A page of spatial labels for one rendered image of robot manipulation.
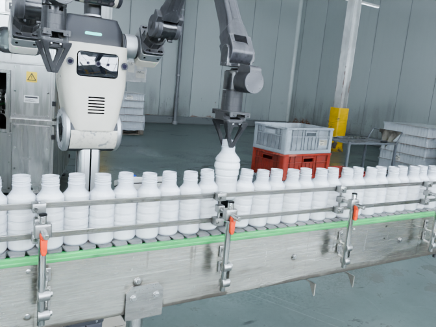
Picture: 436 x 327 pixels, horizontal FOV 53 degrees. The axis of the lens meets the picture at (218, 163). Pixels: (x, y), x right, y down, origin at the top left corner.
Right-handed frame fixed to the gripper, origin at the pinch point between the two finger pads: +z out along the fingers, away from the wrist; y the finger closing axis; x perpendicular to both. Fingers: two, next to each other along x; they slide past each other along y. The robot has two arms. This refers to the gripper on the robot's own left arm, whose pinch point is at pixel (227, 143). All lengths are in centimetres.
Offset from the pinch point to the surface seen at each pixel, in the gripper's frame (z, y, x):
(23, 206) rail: 14, -5, 52
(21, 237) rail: 20, -5, 52
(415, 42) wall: -182, 699, -1013
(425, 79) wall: -84, 650, -1014
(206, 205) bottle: 16.4, -3.3, 6.7
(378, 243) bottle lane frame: 33, -6, -62
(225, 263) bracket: 29.5, -12.1, 4.6
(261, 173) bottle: 8.1, -2.6, -10.7
